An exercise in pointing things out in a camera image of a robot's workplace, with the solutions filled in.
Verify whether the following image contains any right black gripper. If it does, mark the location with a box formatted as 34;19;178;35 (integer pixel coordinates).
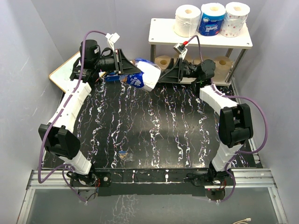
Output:
155;59;200;84

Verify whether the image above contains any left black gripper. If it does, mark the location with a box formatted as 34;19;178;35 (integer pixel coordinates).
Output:
94;49;141;76

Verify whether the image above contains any brown paper roll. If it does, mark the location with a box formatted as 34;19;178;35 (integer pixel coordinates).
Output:
213;56;233;82
192;58;202;65
155;56;171;70

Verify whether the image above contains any plastic blue tissue roll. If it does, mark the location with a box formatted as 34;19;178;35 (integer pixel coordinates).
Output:
119;58;161;91

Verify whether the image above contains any blue paper roll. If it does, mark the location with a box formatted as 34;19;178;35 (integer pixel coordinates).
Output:
198;3;226;36

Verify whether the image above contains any white floral paper roll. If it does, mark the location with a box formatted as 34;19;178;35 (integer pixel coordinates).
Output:
220;2;250;38

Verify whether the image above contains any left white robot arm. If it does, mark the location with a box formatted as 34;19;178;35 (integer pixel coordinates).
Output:
38;40;140;186

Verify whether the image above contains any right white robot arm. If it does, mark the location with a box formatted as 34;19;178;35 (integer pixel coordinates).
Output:
158;58;253;186

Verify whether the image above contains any white two-tier shelf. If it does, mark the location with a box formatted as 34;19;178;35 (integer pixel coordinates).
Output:
149;18;253;86

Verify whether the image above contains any blue stapler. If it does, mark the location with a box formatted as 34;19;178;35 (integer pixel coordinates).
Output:
105;73;120;82

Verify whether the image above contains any crumpled plastic wrapper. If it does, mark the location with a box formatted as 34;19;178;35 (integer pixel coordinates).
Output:
118;150;133;161

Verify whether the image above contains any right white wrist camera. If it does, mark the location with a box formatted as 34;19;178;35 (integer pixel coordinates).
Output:
173;41;188;60

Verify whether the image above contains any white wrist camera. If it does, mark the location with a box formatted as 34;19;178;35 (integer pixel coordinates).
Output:
173;41;188;60
105;33;120;51

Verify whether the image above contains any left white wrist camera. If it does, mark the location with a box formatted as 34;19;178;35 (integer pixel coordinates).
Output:
105;33;120;51

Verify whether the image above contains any small whiteboard wooden frame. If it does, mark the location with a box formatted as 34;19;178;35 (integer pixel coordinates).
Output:
49;51;80;92

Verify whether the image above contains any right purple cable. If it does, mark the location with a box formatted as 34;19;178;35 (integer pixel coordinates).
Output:
184;35;269;203

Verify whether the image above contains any purple cable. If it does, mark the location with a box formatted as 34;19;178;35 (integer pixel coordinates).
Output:
38;30;110;203
184;35;269;203

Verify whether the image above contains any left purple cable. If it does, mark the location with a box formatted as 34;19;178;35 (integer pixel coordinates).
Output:
38;30;110;203

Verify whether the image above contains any aluminium rail frame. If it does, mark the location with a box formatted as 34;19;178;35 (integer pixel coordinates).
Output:
17;168;288;224

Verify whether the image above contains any white cable connector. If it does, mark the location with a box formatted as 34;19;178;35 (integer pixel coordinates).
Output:
233;218;251;224

